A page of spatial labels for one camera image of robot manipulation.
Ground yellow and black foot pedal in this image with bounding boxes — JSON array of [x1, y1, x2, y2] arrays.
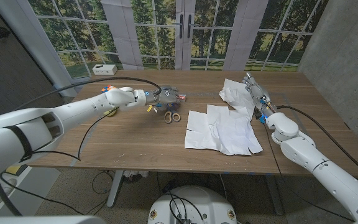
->
[[4, 164, 27, 175]]

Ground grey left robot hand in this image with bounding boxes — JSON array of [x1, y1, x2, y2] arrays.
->
[[144, 85, 181, 109]]

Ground printed forest window backdrop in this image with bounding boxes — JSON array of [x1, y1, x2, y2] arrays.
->
[[26, 0, 331, 78]]

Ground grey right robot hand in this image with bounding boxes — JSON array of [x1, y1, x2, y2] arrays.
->
[[242, 72, 277, 121]]

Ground grey table leg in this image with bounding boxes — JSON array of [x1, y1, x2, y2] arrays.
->
[[264, 174, 285, 216]]

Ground white table leg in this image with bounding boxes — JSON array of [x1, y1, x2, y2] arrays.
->
[[106, 170, 124, 208]]

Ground white power strip box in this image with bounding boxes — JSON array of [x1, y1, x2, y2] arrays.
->
[[91, 63, 118, 76]]

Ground crumpled white paper piece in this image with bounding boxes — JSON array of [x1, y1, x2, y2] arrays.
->
[[218, 78, 257, 113]]

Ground white pillar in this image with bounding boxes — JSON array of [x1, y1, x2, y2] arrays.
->
[[0, 0, 78, 97]]

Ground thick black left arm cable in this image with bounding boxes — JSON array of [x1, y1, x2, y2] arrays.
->
[[12, 76, 163, 111]]

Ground white paper sheet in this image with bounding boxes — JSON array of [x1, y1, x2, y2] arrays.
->
[[184, 104, 264, 156]]

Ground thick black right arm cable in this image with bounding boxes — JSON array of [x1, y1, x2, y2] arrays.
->
[[277, 105, 358, 185]]

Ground crumpled paper scrap under table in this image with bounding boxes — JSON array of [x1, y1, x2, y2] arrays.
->
[[123, 170, 149, 183]]

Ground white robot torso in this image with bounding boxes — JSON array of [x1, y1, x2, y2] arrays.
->
[[147, 185, 237, 224]]

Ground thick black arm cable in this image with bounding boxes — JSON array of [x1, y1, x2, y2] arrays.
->
[[277, 105, 358, 185], [12, 76, 163, 111]]

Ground grey scissors with yellow handles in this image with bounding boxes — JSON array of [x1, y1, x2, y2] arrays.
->
[[163, 105, 181, 124]]

